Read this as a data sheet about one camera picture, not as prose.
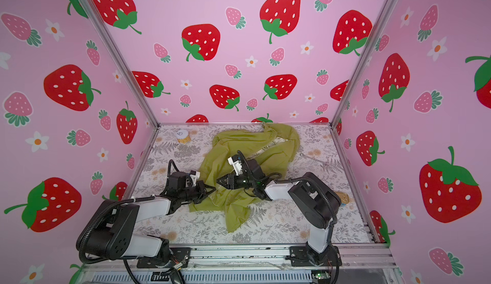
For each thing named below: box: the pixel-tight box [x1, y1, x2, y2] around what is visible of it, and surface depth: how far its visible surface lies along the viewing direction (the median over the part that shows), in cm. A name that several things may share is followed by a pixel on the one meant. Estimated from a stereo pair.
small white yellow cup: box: [176, 129, 192, 144], surface depth 112 cm
